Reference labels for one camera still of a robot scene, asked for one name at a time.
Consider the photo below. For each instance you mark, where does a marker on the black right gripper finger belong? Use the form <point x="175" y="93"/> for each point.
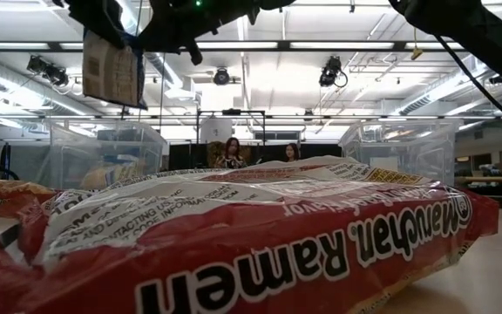
<point x="164" y="32"/>

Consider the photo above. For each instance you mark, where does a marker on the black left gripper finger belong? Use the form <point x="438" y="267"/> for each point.
<point x="103" y="19"/>

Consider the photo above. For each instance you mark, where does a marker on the blue Maruchan ramen pack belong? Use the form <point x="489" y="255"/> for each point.
<point x="111" y="176"/>
<point x="111" y="70"/>

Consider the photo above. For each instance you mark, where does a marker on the clear plastic bin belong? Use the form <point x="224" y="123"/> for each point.
<point x="68" y="148"/>
<point x="408" y="148"/>

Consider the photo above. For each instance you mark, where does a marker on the red Maruchan ramen pack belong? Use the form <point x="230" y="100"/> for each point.
<point x="7" y="198"/>
<point x="233" y="244"/>

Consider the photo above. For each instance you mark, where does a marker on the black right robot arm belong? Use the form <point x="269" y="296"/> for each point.
<point x="473" y="26"/>

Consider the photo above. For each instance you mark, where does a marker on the black ceiling spotlight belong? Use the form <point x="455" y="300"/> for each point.
<point x="48" y="72"/>
<point x="330" y="70"/>
<point x="221" y="76"/>

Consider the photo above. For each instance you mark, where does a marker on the white background box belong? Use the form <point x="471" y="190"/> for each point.
<point x="216" y="131"/>

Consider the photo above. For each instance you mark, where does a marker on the black curtain partition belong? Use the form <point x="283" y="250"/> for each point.
<point x="185" y="157"/>

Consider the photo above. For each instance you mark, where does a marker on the person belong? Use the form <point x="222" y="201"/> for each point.
<point x="232" y="152"/>
<point x="292" y="152"/>

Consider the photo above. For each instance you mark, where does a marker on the wooden side table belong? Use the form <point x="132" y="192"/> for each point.
<point x="490" y="179"/>

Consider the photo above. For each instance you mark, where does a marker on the black background rig frame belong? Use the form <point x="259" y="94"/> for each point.
<point x="198" y="126"/>

